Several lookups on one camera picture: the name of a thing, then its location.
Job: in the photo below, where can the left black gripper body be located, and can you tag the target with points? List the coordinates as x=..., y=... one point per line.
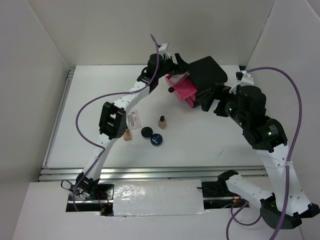
x=167, y=66

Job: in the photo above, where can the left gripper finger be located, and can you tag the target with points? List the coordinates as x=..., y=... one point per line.
x=182, y=67
x=176, y=76

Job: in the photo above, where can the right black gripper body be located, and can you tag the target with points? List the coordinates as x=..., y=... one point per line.
x=226, y=98

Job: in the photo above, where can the floral clear makeup box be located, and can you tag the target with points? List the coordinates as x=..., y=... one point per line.
x=175, y=82

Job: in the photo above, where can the pink top drawer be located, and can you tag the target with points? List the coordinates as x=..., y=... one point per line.
x=183, y=89

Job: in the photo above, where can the black drawer organizer case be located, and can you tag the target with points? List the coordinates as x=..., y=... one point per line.
x=204, y=74

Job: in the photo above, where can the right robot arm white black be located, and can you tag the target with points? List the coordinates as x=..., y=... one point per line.
x=247, y=108

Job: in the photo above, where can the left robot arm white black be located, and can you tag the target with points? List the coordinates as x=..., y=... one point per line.
x=113, y=118

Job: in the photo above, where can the square foundation bottle black cap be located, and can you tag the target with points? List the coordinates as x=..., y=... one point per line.
x=162, y=122

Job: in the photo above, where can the blue lid F powder jar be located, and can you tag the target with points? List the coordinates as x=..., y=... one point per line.
x=156, y=140

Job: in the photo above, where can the black lid powder jar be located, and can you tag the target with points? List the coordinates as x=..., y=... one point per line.
x=146, y=132

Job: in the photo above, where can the BB foundation pump bottle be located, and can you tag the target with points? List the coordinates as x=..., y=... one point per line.
x=127, y=135

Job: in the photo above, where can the white foil-taped board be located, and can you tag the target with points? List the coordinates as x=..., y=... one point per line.
x=158, y=198

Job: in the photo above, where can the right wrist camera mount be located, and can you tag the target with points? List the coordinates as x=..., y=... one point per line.
x=243, y=79

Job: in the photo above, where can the aluminium left rail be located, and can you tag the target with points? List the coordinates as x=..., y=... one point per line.
x=69, y=78

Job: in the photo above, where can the aluminium rail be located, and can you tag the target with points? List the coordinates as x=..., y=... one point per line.
x=69, y=78
x=152, y=173

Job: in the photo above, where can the aluminium front rail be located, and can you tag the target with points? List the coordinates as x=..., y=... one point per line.
x=152, y=173

